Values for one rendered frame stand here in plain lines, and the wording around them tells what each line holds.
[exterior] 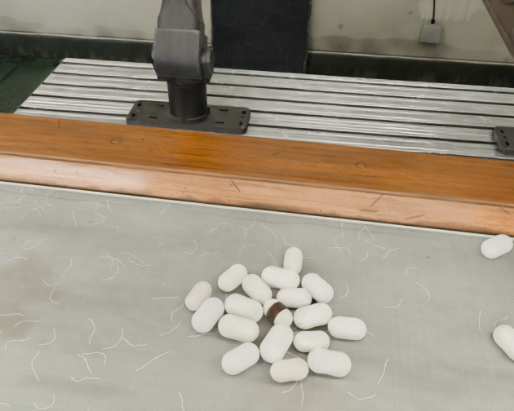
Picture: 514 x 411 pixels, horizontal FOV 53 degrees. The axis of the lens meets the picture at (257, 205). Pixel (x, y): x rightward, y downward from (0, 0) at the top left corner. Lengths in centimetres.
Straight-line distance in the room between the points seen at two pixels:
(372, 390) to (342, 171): 26
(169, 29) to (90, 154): 24
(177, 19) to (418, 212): 44
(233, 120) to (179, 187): 28
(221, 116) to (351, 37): 168
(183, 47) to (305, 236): 36
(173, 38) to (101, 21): 191
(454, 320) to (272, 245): 19
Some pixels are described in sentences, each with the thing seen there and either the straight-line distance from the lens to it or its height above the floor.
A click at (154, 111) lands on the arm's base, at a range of 90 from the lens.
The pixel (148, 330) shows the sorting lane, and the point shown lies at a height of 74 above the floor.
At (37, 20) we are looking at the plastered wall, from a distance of 283.
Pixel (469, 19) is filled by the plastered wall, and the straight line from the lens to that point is 255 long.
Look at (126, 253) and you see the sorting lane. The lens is 55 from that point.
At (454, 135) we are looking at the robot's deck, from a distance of 91.
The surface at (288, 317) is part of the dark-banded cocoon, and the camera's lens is 46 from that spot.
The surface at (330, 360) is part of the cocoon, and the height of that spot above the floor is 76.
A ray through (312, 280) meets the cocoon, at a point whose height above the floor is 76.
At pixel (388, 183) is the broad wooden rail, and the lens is 61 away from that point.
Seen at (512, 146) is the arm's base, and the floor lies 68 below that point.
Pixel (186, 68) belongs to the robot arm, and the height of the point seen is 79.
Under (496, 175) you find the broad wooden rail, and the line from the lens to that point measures 66.
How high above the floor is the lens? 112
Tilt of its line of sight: 40 degrees down
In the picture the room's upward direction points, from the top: 1 degrees clockwise
